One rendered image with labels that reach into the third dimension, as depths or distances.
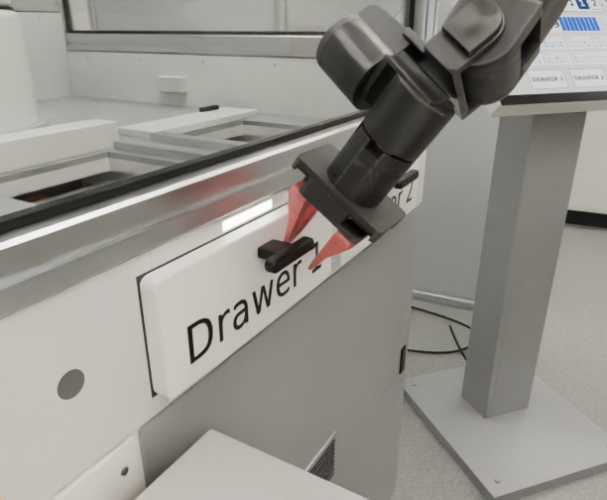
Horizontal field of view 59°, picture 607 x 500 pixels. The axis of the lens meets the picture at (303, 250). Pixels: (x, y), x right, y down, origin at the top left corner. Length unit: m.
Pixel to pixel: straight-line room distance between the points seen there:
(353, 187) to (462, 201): 1.78
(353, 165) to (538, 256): 1.11
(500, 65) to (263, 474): 0.37
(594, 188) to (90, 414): 3.27
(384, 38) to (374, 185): 0.12
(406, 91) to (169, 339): 0.27
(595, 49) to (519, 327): 0.72
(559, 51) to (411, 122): 0.94
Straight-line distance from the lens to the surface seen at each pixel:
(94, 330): 0.41
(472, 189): 2.21
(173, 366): 0.46
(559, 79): 1.30
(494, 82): 0.46
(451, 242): 2.29
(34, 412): 0.41
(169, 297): 0.43
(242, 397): 0.60
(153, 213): 0.42
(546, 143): 1.42
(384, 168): 0.45
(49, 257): 0.37
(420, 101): 0.43
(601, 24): 1.49
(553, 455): 1.69
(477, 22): 0.44
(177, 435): 0.53
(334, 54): 0.48
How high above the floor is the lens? 1.11
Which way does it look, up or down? 23 degrees down
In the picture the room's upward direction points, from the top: straight up
